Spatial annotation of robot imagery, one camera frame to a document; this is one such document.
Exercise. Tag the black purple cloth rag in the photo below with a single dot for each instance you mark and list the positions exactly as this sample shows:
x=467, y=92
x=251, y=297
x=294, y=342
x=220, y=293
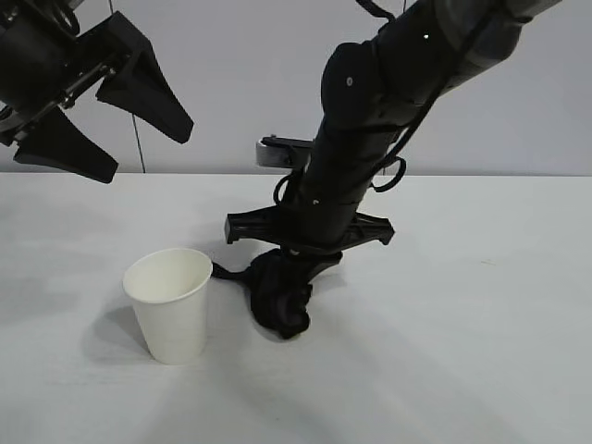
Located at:
x=277, y=310

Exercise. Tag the white paper cup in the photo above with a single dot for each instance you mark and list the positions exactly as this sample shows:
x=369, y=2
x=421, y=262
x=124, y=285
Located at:
x=171, y=324

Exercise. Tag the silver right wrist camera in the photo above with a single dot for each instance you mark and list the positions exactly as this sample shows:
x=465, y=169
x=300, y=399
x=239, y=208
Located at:
x=273, y=155

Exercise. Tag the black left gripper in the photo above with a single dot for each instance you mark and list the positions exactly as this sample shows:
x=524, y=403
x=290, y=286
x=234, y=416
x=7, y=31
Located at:
x=32, y=69

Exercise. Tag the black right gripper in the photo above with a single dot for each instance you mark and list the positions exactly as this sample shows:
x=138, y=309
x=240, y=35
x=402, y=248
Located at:
x=333, y=194

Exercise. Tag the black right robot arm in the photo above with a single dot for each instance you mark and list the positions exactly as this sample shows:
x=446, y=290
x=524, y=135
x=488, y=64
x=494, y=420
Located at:
x=416, y=60

